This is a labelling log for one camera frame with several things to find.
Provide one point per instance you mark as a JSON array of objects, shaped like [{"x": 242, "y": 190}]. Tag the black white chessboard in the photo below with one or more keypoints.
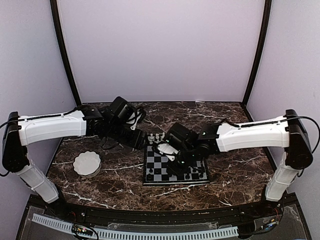
[{"x": 161, "y": 165}]

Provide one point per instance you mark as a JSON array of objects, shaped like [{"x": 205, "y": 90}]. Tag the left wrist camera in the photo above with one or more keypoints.
[{"x": 120, "y": 111}]

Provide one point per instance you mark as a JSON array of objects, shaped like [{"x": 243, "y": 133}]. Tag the black front rail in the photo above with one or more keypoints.
[{"x": 233, "y": 215}]

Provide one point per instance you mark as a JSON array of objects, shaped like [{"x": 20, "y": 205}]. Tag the white rook h-file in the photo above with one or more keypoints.
[{"x": 151, "y": 137}]

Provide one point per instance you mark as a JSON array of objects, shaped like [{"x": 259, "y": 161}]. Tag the left black frame post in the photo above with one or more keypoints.
[{"x": 63, "y": 51}]

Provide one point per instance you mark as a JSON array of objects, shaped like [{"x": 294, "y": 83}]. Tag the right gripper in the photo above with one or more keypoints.
[{"x": 177, "y": 170}]

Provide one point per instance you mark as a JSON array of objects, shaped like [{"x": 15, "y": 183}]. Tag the white perforated cable tray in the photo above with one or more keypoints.
[{"x": 121, "y": 231}]

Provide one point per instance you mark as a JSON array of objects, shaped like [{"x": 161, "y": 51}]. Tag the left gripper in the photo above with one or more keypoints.
[{"x": 137, "y": 141}]

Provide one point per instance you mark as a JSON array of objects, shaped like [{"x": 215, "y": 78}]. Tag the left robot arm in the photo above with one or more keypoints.
[{"x": 82, "y": 121}]

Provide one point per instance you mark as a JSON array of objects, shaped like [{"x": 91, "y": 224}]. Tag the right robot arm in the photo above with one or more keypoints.
[{"x": 285, "y": 131}]

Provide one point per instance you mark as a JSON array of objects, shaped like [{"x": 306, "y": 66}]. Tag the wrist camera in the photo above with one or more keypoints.
[
  {"x": 120, "y": 111},
  {"x": 178, "y": 137}
]

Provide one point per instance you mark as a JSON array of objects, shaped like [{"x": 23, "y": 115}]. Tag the black frame post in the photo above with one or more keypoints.
[
  {"x": 63, "y": 51},
  {"x": 258, "y": 52}
]

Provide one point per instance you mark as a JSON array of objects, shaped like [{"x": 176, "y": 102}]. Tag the right black frame post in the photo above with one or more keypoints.
[{"x": 258, "y": 52}]

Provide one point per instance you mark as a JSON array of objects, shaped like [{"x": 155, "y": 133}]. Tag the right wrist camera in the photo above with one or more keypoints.
[{"x": 178, "y": 137}]

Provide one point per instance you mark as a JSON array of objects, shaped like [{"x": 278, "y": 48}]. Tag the white scalloped bowl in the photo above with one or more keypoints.
[{"x": 87, "y": 164}]

